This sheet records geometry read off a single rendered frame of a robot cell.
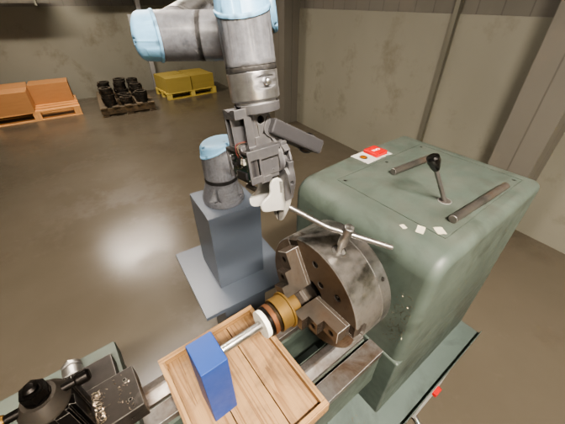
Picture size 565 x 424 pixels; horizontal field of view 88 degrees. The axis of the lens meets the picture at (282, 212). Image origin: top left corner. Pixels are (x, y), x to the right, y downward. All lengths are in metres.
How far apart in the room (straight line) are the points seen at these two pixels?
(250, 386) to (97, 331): 1.58
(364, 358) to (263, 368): 0.29
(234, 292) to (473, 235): 0.85
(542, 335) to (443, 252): 1.88
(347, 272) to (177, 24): 0.56
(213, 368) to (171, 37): 0.60
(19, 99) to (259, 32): 6.33
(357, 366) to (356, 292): 0.32
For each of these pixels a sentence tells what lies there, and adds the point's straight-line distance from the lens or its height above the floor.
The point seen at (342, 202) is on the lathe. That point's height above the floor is 1.25.
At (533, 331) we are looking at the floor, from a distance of 2.56.
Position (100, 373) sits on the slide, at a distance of 0.92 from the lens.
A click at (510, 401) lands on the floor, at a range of 2.18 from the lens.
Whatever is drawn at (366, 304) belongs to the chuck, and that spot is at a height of 1.15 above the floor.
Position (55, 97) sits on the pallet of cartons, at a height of 0.25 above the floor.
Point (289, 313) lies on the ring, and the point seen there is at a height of 1.11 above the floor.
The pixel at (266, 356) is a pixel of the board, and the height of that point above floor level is 0.88.
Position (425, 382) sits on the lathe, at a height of 0.54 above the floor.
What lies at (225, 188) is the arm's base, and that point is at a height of 1.17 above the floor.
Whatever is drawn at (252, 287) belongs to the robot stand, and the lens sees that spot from 1.25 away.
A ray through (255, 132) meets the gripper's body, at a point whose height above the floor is 1.54.
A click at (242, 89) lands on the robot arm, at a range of 0.45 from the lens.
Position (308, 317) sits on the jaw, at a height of 1.10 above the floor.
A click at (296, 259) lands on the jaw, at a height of 1.18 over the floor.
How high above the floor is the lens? 1.70
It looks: 36 degrees down
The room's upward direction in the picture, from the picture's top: straight up
